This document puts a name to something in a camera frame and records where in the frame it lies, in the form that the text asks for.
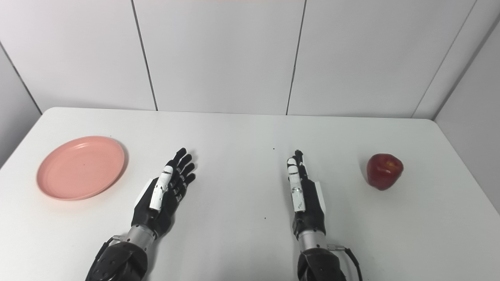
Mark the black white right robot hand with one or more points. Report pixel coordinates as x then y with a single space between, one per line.
310 207

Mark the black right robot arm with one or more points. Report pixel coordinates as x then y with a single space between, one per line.
320 265

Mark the pink round plate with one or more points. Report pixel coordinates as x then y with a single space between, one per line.
80 168

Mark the red apple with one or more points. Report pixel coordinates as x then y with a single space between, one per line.
384 171

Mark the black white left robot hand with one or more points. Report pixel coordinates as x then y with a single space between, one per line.
166 203

